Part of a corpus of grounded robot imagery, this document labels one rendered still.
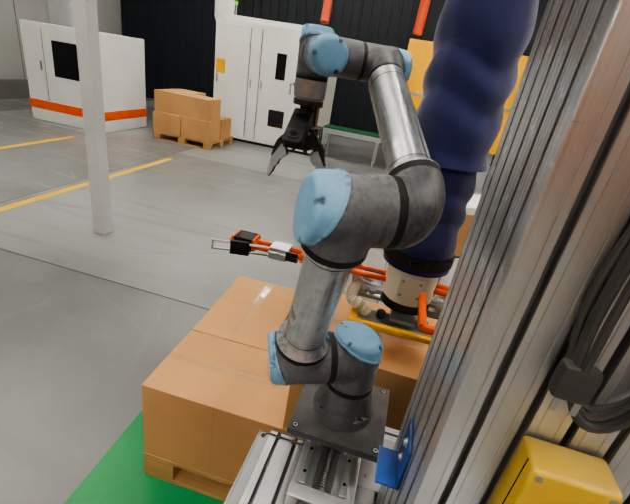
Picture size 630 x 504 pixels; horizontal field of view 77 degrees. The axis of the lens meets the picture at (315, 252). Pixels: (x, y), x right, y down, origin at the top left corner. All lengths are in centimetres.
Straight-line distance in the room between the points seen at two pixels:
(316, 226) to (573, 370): 33
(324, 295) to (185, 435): 131
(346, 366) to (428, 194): 44
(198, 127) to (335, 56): 730
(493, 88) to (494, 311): 79
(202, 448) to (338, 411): 101
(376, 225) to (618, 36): 33
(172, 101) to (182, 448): 711
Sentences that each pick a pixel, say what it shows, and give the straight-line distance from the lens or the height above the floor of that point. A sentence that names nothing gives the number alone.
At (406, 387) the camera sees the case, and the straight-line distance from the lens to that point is 140.
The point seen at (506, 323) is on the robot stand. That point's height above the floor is 159.
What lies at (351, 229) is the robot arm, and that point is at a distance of 57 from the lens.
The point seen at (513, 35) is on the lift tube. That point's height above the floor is 193.
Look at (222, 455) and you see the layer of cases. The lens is 189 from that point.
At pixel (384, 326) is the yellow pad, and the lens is 133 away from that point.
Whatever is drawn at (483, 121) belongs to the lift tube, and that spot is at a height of 173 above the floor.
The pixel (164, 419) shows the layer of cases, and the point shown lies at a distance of 188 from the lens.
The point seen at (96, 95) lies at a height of 128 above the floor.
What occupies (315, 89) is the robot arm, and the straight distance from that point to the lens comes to 97.
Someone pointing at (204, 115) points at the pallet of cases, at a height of 62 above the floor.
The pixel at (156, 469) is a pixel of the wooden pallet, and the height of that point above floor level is 6.
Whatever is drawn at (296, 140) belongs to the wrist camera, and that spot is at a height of 164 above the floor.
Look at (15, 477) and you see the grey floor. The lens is 237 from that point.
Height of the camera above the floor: 180
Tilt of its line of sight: 25 degrees down
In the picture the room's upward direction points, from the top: 10 degrees clockwise
